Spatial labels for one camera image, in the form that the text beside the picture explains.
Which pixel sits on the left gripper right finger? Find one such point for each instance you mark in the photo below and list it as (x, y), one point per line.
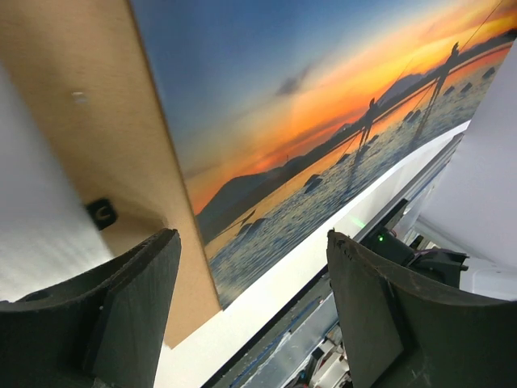
(416, 319)

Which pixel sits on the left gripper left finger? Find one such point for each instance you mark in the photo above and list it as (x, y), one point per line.
(102, 328)

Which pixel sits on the sunset photo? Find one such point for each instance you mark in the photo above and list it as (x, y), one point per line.
(282, 112)

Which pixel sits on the brown backing board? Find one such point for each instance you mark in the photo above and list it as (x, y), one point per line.
(80, 68)

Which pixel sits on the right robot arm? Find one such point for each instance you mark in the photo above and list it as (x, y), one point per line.
(439, 264)

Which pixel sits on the aluminium rail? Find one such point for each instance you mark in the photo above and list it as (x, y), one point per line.
(305, 348)

